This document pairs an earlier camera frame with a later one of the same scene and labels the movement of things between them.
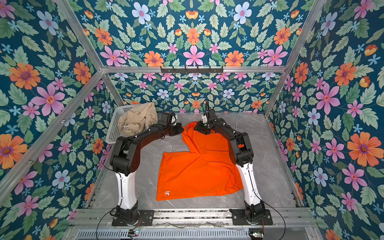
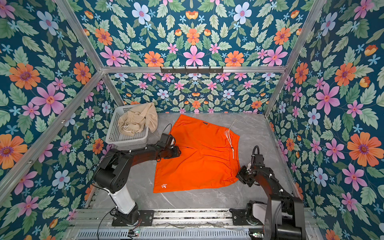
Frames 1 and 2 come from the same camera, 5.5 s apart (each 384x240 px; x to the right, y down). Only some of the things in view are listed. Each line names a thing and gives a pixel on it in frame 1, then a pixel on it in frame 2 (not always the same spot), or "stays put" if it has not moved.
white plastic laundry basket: (114, 133) stays put
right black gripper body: (204, 127) → (245, 175)
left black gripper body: (172, 129) → (171, 152)
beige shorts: (136, 119) stays put
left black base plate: (146, 218) stays put
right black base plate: (239, 218) stays put
